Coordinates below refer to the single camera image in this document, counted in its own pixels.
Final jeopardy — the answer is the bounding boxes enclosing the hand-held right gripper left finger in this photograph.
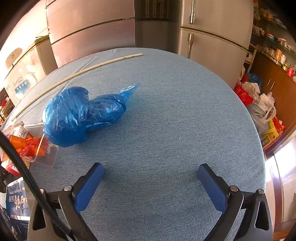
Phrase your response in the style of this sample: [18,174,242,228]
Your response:
[27,163,104,241]

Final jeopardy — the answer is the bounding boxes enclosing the white chest freezer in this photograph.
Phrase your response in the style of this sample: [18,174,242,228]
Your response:
[3,35,58,105]

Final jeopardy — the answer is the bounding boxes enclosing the yellow printed packet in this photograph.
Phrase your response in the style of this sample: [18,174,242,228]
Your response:
[261,120,285,149]

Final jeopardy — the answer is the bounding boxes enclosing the clear plastic container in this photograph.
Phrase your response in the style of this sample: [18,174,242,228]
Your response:
[10,122,60,168]

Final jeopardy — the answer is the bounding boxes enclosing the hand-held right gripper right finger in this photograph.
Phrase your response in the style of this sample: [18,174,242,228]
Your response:
[198,163,274,241]

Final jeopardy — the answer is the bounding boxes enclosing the silver refrigerator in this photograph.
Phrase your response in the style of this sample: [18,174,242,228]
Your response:
[178,0,254,90]

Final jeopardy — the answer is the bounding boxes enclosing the blue plastic bag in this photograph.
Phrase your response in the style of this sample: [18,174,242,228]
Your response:
[42,83,141,148]

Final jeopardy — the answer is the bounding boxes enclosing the blue printed packet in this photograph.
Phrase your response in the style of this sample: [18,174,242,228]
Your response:
[6,177,31,217]

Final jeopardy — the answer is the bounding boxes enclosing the small blue bag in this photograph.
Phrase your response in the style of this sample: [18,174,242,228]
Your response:
[246,73,263,87]

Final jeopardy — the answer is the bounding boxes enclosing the blue tablecloth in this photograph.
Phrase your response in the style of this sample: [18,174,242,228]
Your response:
[0,47,267,241]

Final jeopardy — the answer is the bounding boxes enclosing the shelf of assorted goods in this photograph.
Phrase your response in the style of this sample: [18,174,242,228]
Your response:
[251,0,296,79]

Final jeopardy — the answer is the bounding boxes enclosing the orange snack wrappers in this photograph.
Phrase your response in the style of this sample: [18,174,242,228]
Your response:
[9,136,50,160]

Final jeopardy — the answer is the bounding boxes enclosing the white rice cooker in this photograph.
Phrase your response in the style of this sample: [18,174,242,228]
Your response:
[5,48,23,69]

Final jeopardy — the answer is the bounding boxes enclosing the brown wooden cabinet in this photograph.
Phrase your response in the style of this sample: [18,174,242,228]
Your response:
[251,52,296,149]

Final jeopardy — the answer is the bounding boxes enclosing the dark ribbed panel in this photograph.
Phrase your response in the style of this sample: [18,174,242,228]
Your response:
[135,0,181,21]

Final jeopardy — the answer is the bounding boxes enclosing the white plastic bag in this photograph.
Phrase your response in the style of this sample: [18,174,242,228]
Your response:
[242,81,277,116]

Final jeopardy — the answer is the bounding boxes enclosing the red gift bag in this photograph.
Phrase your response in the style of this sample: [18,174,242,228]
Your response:
[233,83,255,107]

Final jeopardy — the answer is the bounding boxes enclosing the white carton box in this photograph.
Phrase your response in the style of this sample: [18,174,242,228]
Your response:
[1,124,29,139]

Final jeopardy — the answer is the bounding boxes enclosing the long pale stick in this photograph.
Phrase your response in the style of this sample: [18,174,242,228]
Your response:
[15,53,143,120]

